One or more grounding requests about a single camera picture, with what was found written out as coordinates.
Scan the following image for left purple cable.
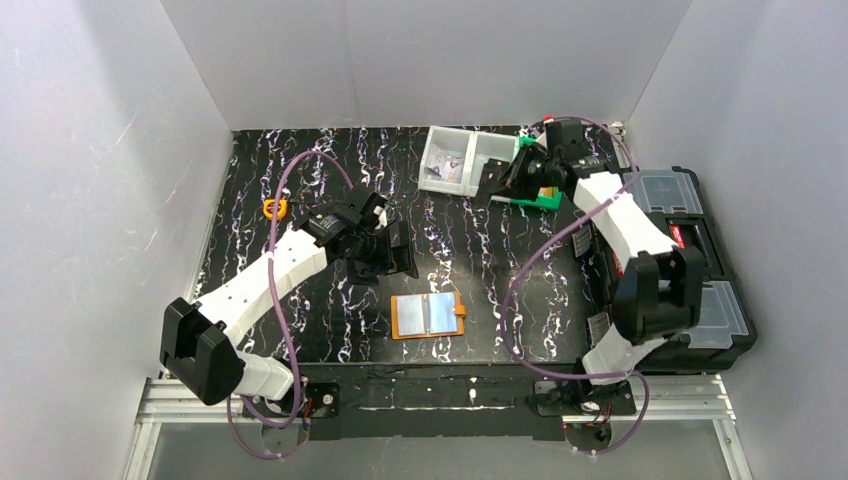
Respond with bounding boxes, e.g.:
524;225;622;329
225;150;356;461

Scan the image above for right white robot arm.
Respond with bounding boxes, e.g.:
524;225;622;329
475;116;705;386

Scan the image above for black credit card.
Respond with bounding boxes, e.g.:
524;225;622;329
478;159;509;193

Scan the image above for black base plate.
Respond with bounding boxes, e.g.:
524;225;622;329
241;360;637;442

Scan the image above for green plastic bin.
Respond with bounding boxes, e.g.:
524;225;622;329
490;136;564;211

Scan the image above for left grey plastic bin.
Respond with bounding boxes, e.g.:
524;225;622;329
418;126;474;196

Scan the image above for yellow tape measure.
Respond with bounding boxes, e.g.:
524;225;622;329
262;198;288;221

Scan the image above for orange leather card holder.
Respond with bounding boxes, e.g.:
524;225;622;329
390;291;467;340

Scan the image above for black plastic toolbox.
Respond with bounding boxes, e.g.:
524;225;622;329
572;165;759;374

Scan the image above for grey plastic bin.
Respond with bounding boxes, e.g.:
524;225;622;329
462;132;519;198
418;126;474;196

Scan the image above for middle grey plastic bin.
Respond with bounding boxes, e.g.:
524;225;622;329
462;132;519;198

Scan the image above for photo cards in bin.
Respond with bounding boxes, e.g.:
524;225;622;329
426;150;464;184

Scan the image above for aluminium frame rail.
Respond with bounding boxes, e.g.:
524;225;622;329
124;376;752;479

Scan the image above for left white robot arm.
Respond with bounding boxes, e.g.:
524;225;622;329
160;186;418;405

